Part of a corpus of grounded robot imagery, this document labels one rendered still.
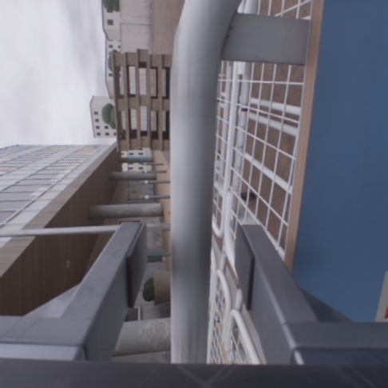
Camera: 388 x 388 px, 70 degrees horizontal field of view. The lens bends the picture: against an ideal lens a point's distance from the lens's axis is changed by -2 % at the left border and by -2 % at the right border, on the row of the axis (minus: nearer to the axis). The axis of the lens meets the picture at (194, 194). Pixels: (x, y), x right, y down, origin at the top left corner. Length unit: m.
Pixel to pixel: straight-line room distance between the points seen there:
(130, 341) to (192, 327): 5.82
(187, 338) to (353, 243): 0.11
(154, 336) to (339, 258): 5.82
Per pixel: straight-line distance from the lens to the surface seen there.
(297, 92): 1.65
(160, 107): 3.86
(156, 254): 6.55
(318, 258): 0.17
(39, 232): 5.67
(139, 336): 5.97
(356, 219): 0.17
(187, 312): 0.16
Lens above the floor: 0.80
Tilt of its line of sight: 10 degrees down
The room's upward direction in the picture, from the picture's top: 92 degrees counter-clockwise
